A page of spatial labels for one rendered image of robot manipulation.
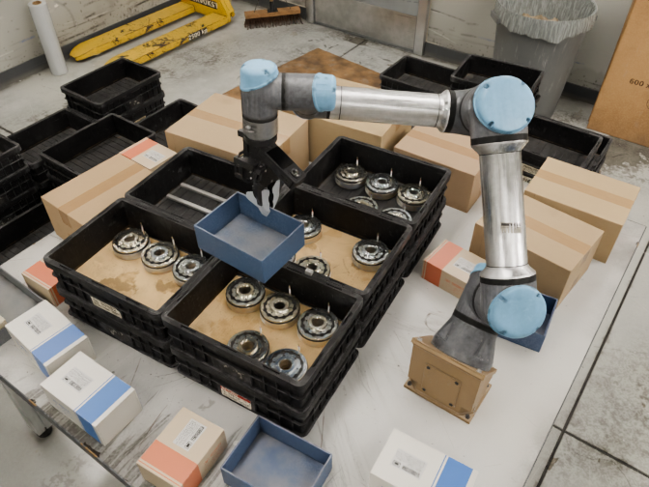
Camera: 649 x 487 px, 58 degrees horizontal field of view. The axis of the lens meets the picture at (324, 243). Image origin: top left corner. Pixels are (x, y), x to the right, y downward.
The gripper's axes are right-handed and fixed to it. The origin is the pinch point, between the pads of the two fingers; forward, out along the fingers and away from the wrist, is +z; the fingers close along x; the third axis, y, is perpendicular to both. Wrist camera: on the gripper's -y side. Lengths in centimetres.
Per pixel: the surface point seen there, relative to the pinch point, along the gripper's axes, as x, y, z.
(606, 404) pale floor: -94, -87, 106
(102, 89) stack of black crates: -82, 186, 57
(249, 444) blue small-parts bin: 30, -18, 43
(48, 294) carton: 31, 57, 39
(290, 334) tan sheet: 6.4, -11.4, 29.3
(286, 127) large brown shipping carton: -58, 43, 18
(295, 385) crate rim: 22.7, -26.0, 20.5
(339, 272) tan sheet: -18.4, -8.9, 27.6
